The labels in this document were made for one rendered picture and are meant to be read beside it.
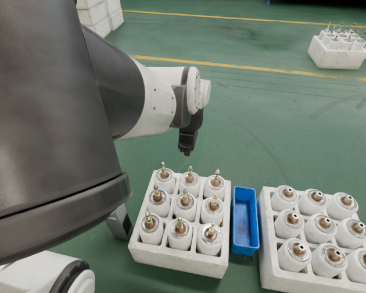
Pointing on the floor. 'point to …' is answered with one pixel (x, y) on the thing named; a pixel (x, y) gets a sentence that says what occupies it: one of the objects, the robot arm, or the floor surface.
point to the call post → (120, 223)
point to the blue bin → (244, 222)
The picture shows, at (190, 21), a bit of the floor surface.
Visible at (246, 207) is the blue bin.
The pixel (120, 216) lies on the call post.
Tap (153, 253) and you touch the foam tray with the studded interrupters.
